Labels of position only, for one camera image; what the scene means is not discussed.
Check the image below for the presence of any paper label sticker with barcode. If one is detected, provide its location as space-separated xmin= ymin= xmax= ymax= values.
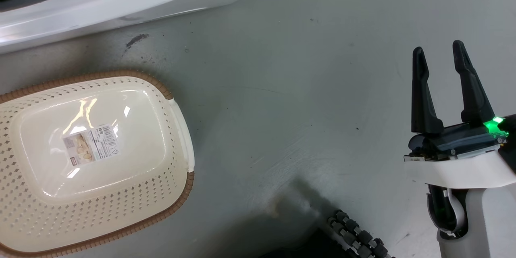
xmin=62 ymin=124 xmax=121 ymax=166

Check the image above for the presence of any cream perforated laundry basket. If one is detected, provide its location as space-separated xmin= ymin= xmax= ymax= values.
xmin=0 ymin=69 xmax=196 ymax=258

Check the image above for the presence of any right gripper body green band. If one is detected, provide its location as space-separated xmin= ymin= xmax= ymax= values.
xmin=404 ymin=114 xmax=516 ymax=189

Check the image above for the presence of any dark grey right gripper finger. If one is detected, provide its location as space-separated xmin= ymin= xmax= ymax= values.
xmin=411 ymin=46 xmax=445 ymax=135
xmin=452 ymin=40 xmax=496 ymax=126

